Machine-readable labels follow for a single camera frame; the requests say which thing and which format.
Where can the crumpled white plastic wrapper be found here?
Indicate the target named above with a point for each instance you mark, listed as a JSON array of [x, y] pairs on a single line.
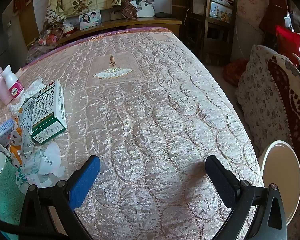
[[45, 160]]

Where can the wedding photo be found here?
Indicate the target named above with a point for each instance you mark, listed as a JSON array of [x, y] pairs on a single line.
[[145, 6]]

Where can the red cushion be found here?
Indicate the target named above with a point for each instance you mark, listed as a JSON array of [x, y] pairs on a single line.
[[288, 42]]

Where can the white bin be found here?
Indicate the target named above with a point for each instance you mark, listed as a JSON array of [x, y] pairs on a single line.
[[282, 175]]

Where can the floral cloth bundle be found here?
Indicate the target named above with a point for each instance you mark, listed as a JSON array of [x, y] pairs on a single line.
[[52, 30]]

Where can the teal cloth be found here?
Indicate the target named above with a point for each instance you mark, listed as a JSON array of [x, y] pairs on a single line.
[[10, 195]]

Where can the white tissue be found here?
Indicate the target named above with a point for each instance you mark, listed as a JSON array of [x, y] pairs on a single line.
[[32, 87]]

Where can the white pill bottle pink label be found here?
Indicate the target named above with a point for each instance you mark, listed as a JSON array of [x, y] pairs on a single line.
[[13, 85]]

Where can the brown wooden board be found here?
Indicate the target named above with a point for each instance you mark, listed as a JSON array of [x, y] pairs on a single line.
[[275, 12]]

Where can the floral pillow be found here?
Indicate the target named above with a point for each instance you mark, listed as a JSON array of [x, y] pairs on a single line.
[[265, 92]]

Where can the crumpled orange white carton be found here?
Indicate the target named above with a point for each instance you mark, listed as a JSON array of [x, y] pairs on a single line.
[[20, 132]]

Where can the wooden headboard shelf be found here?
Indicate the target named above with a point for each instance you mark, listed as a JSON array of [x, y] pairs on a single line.
[[140, 23]]

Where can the red patterned blanket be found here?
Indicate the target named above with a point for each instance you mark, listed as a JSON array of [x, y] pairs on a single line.
[[292, 105]]

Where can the pink quilted bed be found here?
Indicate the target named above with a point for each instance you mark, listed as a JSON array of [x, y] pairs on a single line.
[[152, 105]]

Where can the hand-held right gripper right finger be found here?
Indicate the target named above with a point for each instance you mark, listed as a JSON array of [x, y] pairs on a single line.
[[220, 177]]

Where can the framed couple photo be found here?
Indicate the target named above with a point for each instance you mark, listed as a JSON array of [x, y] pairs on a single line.
[[90, 19]]

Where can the white blue box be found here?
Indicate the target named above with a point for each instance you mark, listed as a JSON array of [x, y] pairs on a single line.
[[0, 130]]

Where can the dark wooden rack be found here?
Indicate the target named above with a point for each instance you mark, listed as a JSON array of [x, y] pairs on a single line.
[[210, 30]]

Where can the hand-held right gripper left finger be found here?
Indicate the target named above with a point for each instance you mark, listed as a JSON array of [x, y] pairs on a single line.
[[86, 177]]

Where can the red bag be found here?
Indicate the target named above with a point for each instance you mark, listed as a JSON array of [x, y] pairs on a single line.
[[233, 71]]

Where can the green white medicine box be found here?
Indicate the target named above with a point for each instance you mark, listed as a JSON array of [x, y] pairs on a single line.
[[48, 112]]

